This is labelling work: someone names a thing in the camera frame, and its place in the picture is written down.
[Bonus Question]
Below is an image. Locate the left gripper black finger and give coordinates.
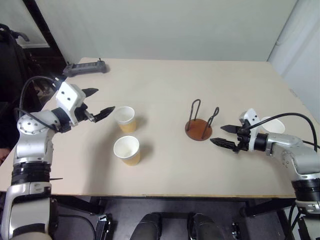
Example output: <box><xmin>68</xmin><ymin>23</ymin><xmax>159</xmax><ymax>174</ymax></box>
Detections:
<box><xmin>82</xmin><ymin>87</ymin><xmax>99</xmax><ymax>99</ymax></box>
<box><xmin>93</xmin><ymin>106</ymin><xmax>116</xmax><ymax>124</ymax></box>

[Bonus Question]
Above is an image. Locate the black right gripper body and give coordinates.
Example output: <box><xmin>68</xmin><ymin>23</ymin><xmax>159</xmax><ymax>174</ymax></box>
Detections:
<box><xmin>233</xmin><ymin>123</ymin><xmax>252</xmax><ymax>154</ymax></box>

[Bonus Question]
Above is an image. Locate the black right body cable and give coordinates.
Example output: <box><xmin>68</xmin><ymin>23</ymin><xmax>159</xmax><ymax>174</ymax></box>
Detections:
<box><xmin>287</xmin><ymin>203</ymin><xmax>301</xmax><ymax>240</ymax></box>

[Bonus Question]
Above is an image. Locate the black metal table frame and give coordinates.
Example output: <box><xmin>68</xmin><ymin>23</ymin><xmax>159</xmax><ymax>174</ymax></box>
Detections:
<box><xmin>48</xmin><ymin>194</ymin><xmax>298</xmax><ymax>218</ymax></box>

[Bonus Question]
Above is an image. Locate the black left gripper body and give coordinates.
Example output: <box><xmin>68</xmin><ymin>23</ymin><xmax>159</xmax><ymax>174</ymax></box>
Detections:
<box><xmin>74</xmin><ymin>103</ymin><xmax>98</xmax><ymax>124</ymax></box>

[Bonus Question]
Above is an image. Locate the dark rounded shape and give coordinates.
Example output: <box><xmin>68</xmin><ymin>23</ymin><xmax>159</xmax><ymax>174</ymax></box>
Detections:
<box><xmin>131</xmin><ymin>212</ymin><xmax>163</xmax><ymax>240</ymax></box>
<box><xmin>187</xmin><ymin>212</ymin><xmax>226</xmax><ymax>240</ymax></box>

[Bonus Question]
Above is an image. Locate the tan paper cup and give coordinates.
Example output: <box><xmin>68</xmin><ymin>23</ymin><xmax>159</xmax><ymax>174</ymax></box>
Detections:
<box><xmin>113</xmin><ymin>105</ymin><xmax>138</xmax><ymax>134</ymax></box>
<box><xmin>112</xmin><ymin>135</ymin><xmax>141</xmax><ymax>167</ymax></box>
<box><xmin>259</xmin><ymin>116</ymin><xmax>286</xmax><ymax>135</ymax></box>

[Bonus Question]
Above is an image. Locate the brown cup holder stand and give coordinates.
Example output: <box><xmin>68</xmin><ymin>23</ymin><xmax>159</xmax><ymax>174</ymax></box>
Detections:
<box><xmin>184</xmin><ymin>99</ymin><xmax>220</xmax><ymax>142</ymax></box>

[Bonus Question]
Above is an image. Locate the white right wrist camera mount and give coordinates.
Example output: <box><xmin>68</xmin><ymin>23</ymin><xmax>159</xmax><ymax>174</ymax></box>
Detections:
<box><xmin>238</xmin><ymin>107</ymin><xmax>263</xmax><ymax>152</ymax></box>

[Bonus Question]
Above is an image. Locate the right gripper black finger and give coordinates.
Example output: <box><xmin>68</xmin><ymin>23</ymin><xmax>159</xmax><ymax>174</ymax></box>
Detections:
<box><xmin>209</xmin><ymin>137</ymin><xmax>238</xmax><ymax>151</ymax></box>
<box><xmin>220</xmin><ymin>124</ymin><xmax>240</xmax><ymax>135</ymax></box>

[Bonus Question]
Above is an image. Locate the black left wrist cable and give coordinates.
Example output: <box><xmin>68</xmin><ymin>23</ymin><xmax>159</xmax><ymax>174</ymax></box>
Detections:
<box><xmin>13</xmin><ymin>74</ymin><xmax>68</xmax><ymax>132</ymax></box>

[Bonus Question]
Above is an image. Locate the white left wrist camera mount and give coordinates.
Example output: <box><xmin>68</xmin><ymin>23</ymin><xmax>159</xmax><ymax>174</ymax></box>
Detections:
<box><xmin>54</xmin><ymin>81</ymin><xmax>87</xmax><ymax>127</ymax></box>

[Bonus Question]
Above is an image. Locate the black door frame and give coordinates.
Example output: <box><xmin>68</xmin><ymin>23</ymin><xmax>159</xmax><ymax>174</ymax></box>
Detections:
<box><xmin>22</xmin><ymin>0</ymin><xmax>70</xmax><ymax>68</ymax></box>

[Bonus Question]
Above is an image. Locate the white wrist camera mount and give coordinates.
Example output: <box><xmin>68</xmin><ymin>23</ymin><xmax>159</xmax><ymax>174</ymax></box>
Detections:
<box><xmin>238</xmin><ymin>107</ymin><xmax>263</xmax><ymax>152</ymax></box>
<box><xmin>54</xmin><ymin>81</ymin><xmax>87</xmax><ymax>127</ymax></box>

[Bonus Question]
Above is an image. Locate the black office chair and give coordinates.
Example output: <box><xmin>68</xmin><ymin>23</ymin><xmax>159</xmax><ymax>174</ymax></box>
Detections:
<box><xmin>0</xmin><ymin>23</ymin><xmax>43</xmax><ymax>151</ymax></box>

